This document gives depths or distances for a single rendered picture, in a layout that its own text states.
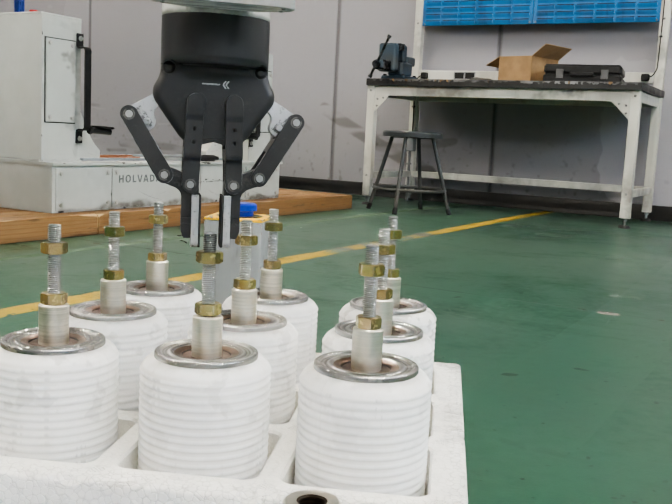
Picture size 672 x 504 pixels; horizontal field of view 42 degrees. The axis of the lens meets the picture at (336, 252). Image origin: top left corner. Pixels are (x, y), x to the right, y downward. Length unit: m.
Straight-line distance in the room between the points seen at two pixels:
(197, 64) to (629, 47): 5.11
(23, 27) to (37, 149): 0.44
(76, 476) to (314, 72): 5.90
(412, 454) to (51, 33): 2.93
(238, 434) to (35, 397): 0.14
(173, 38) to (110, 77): 7.04
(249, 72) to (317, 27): 5.84
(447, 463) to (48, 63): 2.87
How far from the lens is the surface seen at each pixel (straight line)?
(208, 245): 0.63
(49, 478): 0.64
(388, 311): 0.74
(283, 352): 0.74
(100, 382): 0.67
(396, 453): 0.61
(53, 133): 3.41
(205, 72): 0.62
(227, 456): 0.63
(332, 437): 0.60
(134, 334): 0.76
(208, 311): 0.64
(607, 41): 5.68
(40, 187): 3.37
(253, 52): 0.61
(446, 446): 0.70
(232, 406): 0.62
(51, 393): 0.65
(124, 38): 7.57
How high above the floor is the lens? 0.42
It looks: 8 degrees down
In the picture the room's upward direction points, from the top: 3 degrees clockwise
